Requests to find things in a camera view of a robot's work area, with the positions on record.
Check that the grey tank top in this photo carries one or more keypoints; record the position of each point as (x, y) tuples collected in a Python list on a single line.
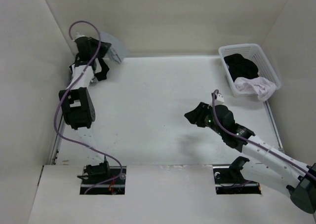
[(119, 47)]

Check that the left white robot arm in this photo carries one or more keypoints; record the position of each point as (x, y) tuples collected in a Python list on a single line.
[(76, 104)]

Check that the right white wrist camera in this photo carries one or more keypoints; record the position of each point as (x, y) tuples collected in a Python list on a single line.
[(219, 100)]

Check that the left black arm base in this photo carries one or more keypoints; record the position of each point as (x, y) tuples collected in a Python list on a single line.
[(98, 172)]

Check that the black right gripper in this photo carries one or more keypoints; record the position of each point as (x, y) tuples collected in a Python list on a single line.
[(197, 114)]

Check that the white plastic basket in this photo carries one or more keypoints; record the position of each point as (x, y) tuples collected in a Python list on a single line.
[(251, 52)]

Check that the black garment in basket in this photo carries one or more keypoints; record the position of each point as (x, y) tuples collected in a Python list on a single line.
[(239, 66)]

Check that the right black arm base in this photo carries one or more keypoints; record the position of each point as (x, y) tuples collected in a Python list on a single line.
[(229, 177)]

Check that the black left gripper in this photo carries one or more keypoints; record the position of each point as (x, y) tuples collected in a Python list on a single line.
[(104, 46)]

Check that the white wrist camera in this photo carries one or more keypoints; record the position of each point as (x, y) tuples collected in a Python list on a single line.
[(219, 100), (78, 35)]

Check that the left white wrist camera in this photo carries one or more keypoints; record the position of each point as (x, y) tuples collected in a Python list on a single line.
[(78, 35)]

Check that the pink garment in basket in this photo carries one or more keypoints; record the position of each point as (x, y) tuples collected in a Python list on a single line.
[(260, 86)]

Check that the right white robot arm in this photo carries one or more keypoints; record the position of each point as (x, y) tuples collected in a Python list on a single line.
[(259, 162)]

